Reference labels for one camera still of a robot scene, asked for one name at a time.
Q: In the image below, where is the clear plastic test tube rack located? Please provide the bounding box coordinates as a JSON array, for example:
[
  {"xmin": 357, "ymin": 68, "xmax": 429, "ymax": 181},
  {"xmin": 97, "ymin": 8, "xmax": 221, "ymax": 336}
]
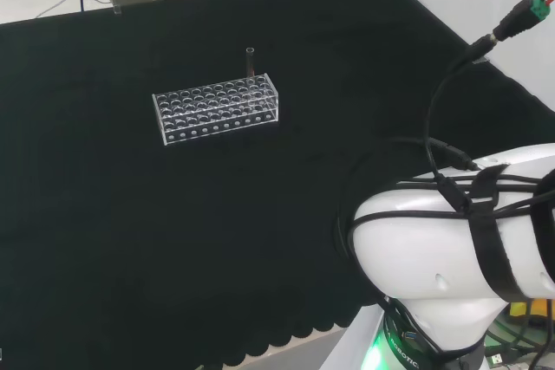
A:
[{"xmin": 151, "ymin": 75, "xmax": 280, "ymax": 147}]

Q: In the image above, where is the black cable with green connector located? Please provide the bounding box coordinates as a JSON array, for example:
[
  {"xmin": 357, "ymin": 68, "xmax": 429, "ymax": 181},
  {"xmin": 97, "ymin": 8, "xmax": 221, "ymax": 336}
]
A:
[{"xmin": 422, "ymin": 0, "xmax": 555, "ymax": 215}]

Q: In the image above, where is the black bench cloth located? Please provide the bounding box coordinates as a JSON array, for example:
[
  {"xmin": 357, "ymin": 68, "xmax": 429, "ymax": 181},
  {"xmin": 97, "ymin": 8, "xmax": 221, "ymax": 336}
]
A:
[{"xmin": 0, "ymin": 0, "xmax": 555, "ymax": 370}]

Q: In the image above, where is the clear glass test tube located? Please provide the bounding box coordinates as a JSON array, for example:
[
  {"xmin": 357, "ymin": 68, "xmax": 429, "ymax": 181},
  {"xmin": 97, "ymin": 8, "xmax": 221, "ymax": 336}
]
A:
[{"xmin": 245, "ymin": 46, "xmax": 257, "ymax": 81}]

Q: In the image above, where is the black cable with plug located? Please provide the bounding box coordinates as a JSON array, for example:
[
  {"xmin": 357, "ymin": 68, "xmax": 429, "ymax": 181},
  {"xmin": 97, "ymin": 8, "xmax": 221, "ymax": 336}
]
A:
[{"xmin": 426, "ymin": 137, "xmax": 483, "ymax": 172}]

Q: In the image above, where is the pale board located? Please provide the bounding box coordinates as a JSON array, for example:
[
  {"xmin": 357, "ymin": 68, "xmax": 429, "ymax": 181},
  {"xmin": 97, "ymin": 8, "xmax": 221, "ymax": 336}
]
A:
[{"xmin": 318, "ymin": 303, "xmax": 388, "ymax": 370}]

